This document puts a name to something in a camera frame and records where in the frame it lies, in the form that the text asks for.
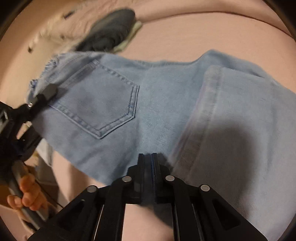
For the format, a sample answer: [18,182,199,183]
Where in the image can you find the light blue denim pants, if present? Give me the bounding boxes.
[28,50,295,240]

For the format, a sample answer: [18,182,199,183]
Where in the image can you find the pink duvet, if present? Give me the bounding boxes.
[66,1,291,38]

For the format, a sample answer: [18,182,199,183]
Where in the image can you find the folded pale green garment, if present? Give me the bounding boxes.
[111,21,142,53]

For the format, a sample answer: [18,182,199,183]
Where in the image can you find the person's left hand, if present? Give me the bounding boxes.
[7,167,48,211]

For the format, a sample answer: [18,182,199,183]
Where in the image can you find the folded dark denim jeans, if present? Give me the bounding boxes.
[75,9,135,52]

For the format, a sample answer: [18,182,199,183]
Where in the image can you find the plaid pillow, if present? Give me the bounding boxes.
[28,13,93,53]

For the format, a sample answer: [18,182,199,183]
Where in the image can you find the light denim garment at edge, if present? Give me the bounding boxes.
[36,138,53,167]

